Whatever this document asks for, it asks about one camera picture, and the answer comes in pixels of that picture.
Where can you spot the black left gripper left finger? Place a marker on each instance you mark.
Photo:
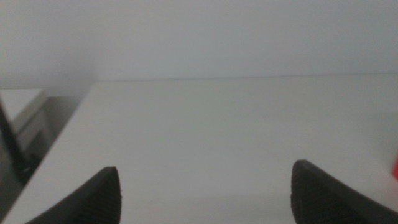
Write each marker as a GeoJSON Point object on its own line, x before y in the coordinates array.
{"type": "Point", "coordinates": [93, 202]}

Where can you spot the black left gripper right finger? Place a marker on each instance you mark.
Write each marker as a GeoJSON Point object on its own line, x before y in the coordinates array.
{"type": "Point", "coordinates": [320, 199]}

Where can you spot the red cube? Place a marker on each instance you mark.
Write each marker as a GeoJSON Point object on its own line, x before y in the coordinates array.
{"type": "Point", "coordinates": [395, 168]}

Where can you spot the white furniture beside table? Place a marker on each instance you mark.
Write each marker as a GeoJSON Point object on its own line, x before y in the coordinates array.
{"type": "Point", "coordinates": [25, 115]}

